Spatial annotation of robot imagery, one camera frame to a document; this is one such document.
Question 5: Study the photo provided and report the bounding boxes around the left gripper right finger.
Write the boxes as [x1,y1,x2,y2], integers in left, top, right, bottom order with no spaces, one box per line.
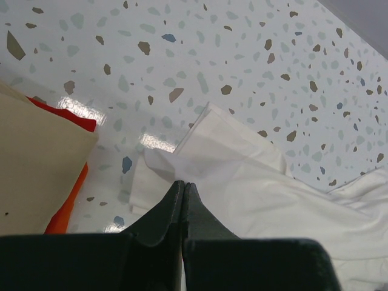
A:
[182,183,340,290]

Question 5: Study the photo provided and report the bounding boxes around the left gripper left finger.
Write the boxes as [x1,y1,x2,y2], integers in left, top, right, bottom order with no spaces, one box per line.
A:
[1,181,185,290]

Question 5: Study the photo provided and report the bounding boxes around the white t shirt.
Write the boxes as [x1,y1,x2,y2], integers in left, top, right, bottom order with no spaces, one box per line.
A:
[129,104,387,290]

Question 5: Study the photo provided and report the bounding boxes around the folded orange t shirt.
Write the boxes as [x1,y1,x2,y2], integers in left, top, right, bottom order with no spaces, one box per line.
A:
[44,164,89,234]

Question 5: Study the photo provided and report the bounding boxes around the folded beige t shirt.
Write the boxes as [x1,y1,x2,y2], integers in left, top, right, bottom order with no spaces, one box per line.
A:
[1,83,98,236]

